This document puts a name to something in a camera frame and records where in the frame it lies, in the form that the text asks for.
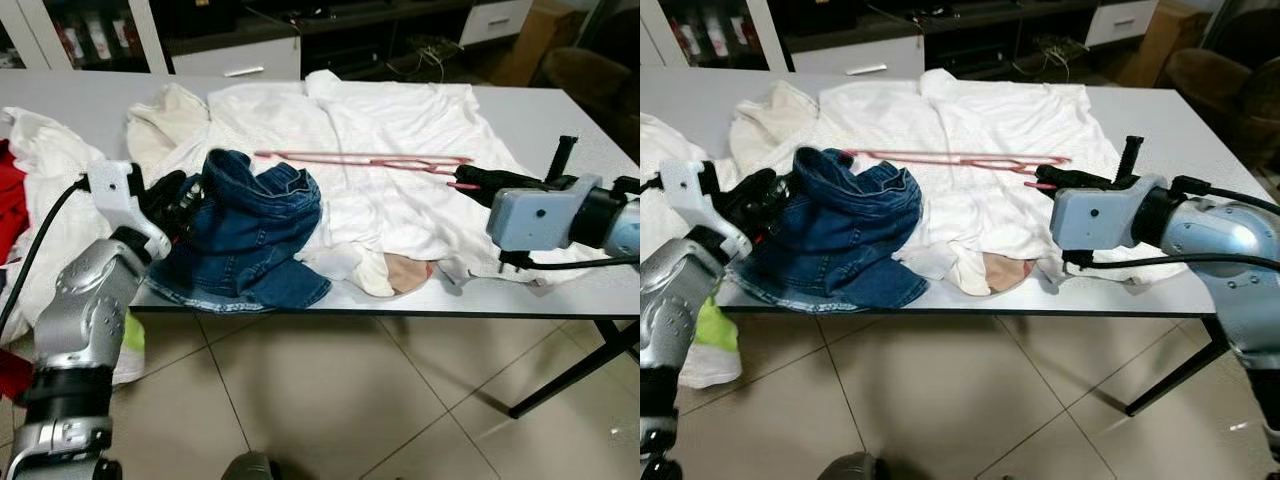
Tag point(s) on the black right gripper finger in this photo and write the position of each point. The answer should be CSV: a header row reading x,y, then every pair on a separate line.
x,y
1075,177
500,177
1072,192
498,193

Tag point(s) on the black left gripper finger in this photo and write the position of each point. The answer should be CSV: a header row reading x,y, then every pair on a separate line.
x,y
776,185
194,211
193,187
778,211

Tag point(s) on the blue denim garment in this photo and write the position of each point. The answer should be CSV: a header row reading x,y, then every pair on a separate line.
x,y
250,250
840,250

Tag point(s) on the white shirt with green print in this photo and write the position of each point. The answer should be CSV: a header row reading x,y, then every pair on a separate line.
x,y
715,365
50,160

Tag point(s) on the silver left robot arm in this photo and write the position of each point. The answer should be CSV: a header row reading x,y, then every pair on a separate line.
x,y
680,300
85,310

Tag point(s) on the brown armchair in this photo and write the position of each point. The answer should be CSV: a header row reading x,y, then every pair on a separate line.
x,y
1225,90
590,90

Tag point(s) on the white long sleeve shirt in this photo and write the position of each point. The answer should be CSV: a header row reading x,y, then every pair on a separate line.
x,y
870,120
270,120

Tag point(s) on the wide white drawer front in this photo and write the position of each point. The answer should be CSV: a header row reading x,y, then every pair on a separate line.
x,y
235,62
855,62

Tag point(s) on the brown cardboard box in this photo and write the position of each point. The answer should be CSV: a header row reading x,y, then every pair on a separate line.
x,y
1160,45
535,45

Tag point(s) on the small white drawer front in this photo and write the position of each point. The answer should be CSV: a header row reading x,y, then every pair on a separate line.
x,y
495,20
1122,20

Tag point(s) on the red shirt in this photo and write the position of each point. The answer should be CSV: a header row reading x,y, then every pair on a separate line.
x,y
10,200

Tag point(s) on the dark brown tv bench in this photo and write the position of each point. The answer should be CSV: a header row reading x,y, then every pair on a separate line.
x,y
380,30
1000,30

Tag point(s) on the white glass door cabinet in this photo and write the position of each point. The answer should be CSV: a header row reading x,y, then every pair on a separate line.
x,y
665,30
30,30

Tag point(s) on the black table leg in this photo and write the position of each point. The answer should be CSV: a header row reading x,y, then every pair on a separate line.
x,y
570,375
1175,375

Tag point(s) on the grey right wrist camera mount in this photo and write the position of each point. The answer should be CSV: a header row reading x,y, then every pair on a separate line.
x,y
530,215
1095,215

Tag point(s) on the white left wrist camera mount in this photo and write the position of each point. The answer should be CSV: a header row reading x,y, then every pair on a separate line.
x,y
690,195
120,195

